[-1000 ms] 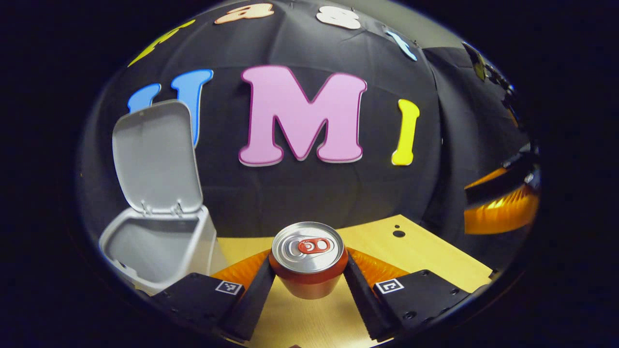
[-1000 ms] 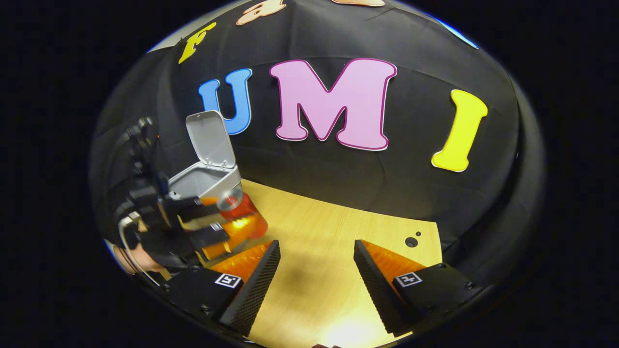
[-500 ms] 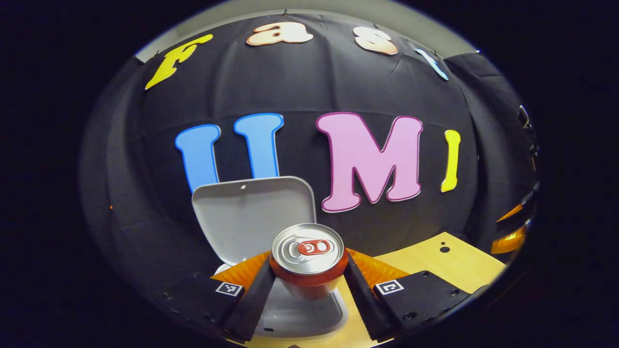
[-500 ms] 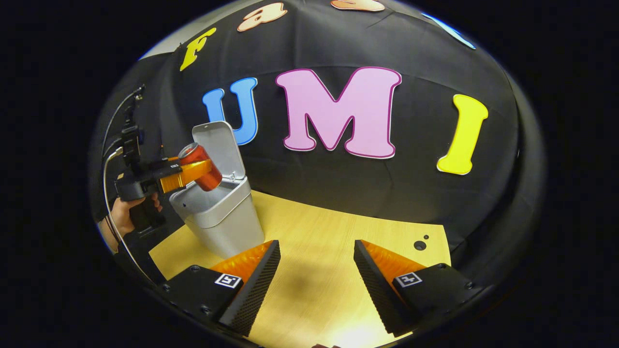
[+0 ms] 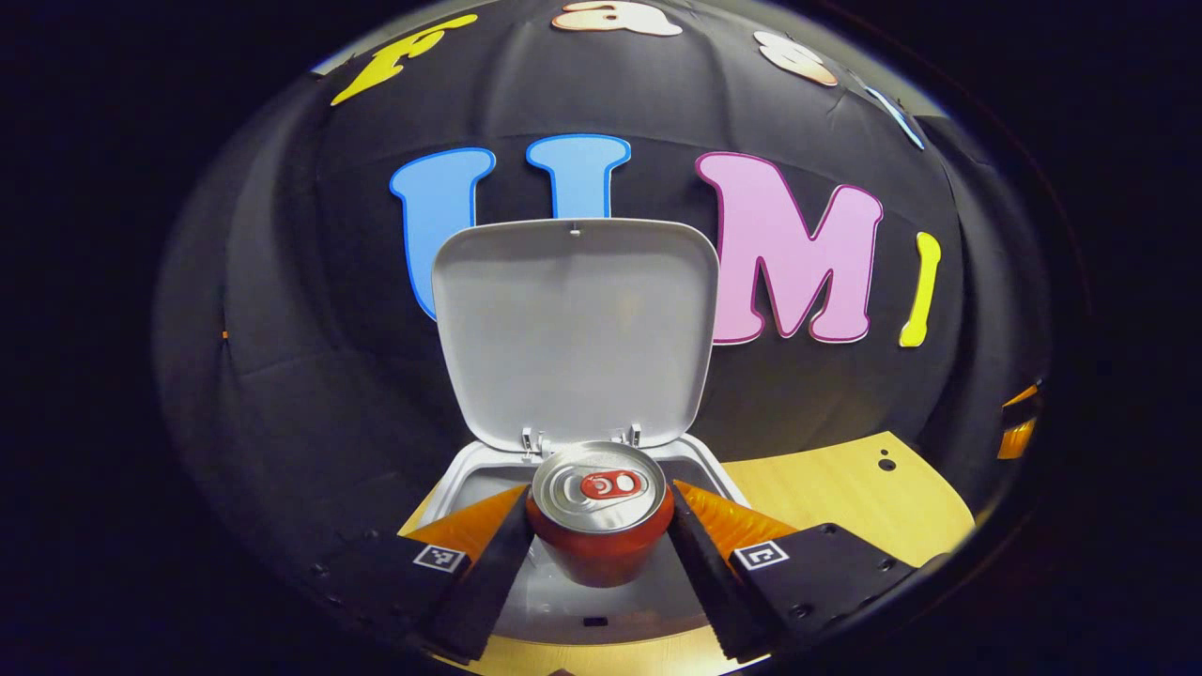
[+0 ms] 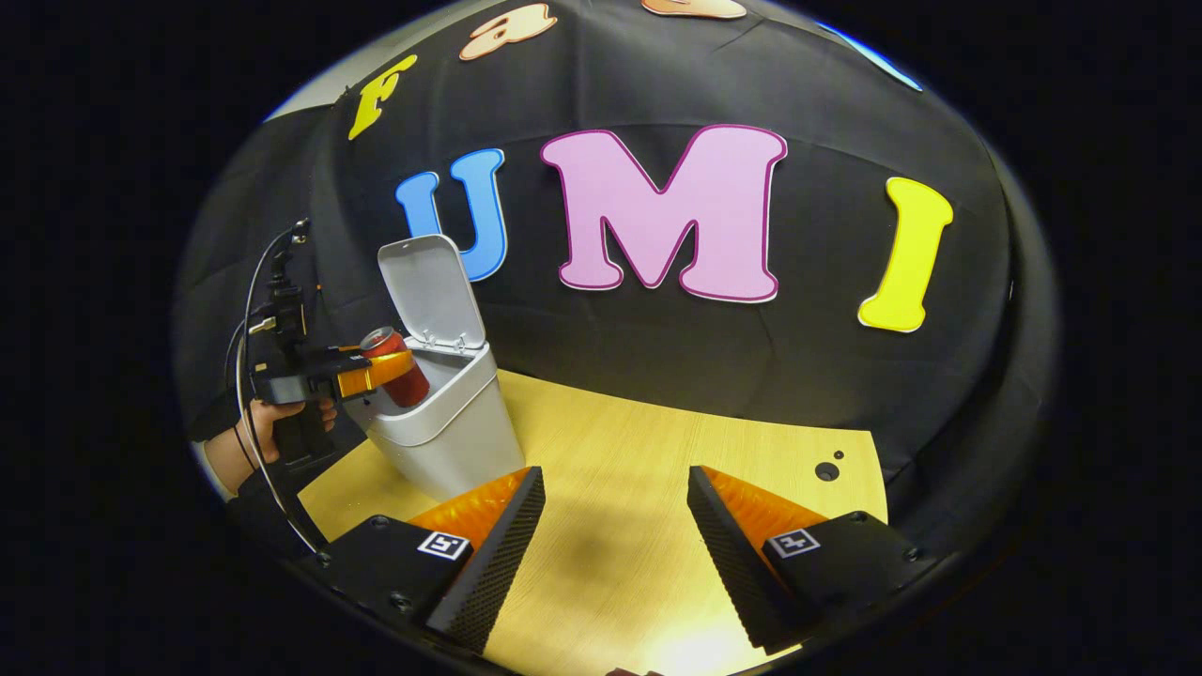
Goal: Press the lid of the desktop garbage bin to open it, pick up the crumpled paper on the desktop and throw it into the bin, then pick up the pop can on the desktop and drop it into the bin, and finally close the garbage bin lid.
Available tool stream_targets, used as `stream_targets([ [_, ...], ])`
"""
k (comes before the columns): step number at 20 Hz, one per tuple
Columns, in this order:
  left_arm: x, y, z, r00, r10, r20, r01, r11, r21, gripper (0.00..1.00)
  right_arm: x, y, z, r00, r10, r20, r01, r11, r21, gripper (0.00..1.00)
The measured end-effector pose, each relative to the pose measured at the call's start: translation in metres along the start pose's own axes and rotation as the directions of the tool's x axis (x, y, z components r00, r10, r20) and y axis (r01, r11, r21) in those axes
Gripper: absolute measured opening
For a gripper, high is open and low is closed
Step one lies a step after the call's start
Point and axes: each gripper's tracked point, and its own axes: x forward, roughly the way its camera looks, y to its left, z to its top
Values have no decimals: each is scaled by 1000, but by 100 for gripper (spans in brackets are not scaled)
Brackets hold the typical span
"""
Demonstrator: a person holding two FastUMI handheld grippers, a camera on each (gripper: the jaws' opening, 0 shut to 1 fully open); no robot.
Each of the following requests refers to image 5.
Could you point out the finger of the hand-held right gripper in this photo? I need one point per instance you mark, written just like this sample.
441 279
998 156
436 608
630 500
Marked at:
1022 402
1016 439

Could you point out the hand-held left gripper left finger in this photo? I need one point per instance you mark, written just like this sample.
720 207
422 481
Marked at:
488 591

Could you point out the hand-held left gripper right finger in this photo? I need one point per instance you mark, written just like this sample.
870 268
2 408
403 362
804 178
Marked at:
714 591

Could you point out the red pop can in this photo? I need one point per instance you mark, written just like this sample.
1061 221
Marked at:
601 554

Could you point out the white desktop garbage bin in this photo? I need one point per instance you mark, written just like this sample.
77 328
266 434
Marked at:
573 319

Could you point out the black backdrop cloth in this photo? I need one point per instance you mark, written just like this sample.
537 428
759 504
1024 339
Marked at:
282 376

